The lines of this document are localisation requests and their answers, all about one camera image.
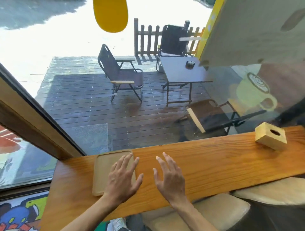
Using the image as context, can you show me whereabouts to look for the person's right hand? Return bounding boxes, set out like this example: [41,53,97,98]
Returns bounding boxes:
[152,152,189,208]

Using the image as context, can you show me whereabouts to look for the person's left hand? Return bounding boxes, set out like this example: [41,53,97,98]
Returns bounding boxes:
[101,153,144,206]

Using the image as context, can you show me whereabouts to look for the wooden tray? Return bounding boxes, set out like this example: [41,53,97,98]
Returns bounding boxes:
[92,149,137,197]

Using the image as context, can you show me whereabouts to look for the wooden tissue box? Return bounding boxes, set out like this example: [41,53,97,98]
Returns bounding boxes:
[254,122,288,151]

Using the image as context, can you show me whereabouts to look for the person's right forearm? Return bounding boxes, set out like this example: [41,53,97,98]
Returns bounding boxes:
[174,199,219,231]

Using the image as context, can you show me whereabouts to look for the person's left forearm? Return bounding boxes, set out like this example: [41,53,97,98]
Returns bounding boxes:
[61,195,116,231]

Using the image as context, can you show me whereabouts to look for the person's grey trousers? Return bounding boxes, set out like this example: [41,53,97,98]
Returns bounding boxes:
[126,214,153,231]

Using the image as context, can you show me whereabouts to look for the tan cushioned stool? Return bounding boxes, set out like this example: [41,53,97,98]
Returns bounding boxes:
[230,177,305,207]
[142,193,251,231]

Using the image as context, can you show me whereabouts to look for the grey door mat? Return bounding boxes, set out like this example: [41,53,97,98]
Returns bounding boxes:
[64,123,109,155]

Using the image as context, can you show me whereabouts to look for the brown folding chair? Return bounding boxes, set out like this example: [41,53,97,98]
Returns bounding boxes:
[183,99,241,136]

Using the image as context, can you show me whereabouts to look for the cartoon floor mat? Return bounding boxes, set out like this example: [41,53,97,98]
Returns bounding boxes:
[0,190,49,231]

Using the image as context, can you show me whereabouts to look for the grey folding chair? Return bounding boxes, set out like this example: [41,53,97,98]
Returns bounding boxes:
[98,43,144,103]

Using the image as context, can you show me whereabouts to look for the dark square outdoor table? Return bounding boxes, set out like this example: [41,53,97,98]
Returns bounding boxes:
[159,56,213,106]

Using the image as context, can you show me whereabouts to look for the red window sticker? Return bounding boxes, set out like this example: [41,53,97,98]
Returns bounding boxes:
[0,126,22,154]

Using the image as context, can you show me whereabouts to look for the wooden picket fence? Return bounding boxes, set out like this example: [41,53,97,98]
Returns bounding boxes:
[134,18,206,56]

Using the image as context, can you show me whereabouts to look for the black folding chair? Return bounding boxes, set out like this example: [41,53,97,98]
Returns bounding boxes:
[156,23,203,72]

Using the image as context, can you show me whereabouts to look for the yellow window sticker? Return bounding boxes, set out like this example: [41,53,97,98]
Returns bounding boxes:
[93,0,129,33]

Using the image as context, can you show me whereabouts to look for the beige window poster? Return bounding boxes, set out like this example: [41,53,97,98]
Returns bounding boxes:
[199,0,305,67]

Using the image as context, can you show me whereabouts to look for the wooden door frame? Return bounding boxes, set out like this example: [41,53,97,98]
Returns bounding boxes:
[0,63,86,160]

